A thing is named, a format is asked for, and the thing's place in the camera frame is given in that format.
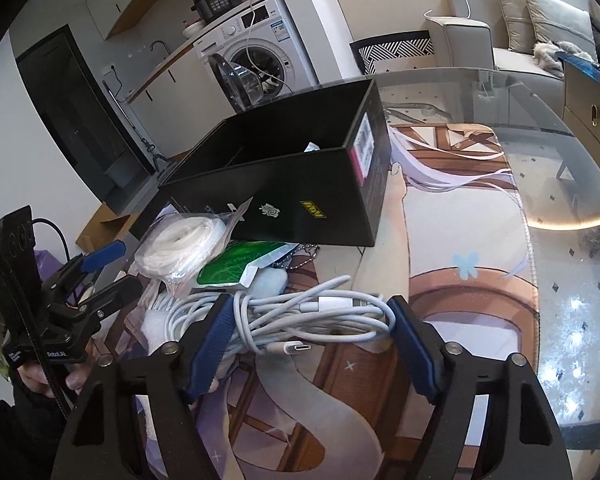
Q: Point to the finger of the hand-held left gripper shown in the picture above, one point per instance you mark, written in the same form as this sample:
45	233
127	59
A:
105	253
115	292

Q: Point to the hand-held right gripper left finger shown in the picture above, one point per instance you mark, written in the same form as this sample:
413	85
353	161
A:
209	347

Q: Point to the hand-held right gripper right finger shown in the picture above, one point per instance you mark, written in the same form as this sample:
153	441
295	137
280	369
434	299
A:
416	350

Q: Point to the clear bag of white tubing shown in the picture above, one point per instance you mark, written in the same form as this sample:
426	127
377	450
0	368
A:
180	245

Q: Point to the black cardboard box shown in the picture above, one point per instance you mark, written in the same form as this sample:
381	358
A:
280	200

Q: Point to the person's left hand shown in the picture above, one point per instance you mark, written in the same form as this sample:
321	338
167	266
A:
40	377

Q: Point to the brown cardboard box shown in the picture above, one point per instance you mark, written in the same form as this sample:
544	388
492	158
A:
105	225

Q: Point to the purple plastic bag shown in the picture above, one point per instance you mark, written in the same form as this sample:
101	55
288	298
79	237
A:
45	260

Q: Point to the printed desk mat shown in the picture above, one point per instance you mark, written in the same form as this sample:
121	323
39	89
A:
455	280

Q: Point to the green packet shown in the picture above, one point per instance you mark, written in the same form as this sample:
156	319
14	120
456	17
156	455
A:
225	267

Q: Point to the grey bucket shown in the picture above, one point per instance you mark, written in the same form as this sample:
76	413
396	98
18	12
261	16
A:
122	172

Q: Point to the grey floor mop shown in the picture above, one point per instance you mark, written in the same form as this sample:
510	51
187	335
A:
156	153

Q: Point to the dark glass door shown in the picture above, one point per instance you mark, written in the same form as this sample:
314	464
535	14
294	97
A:
65	110

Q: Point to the white kitchen counter cabinet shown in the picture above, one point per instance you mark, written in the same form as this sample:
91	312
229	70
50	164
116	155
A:
180	75

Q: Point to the kitchen faucet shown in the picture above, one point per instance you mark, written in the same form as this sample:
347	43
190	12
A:
159	45

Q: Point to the small white paper piece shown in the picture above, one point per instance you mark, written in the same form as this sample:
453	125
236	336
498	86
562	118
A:
311	147

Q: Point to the white bowl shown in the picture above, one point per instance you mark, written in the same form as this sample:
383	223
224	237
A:
195	28

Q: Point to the white washing machine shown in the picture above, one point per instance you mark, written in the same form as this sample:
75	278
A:
262	35

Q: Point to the black pressure cooker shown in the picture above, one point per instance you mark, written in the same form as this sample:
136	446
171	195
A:
215	2

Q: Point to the beige sideboard cabinet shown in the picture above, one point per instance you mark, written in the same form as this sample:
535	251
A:
595	107

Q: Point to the black white patterned chair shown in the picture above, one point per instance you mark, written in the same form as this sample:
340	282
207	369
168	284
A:
400	49

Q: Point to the beige sofa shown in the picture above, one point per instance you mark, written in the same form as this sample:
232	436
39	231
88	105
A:
470	40

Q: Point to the grey furry cloth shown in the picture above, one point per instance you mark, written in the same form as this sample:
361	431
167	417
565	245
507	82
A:
547	57

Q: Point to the blue flat box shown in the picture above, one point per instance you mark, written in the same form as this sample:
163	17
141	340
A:
586	68

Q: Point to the grey throw pillow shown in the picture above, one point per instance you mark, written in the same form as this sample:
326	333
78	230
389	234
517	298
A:
510	10
560	15

